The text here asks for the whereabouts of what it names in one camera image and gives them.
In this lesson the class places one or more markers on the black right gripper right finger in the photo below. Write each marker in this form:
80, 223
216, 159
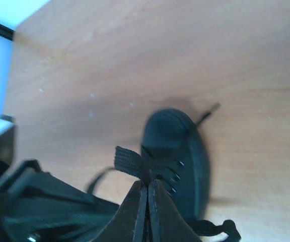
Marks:
166, 224

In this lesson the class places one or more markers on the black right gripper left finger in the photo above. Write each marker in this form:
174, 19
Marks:
129, 221

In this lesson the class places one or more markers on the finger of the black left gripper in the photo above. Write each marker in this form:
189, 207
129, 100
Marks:
32, 182
81, 225

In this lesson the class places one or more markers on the black canvas sneaker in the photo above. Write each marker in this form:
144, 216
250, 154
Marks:
177, 156

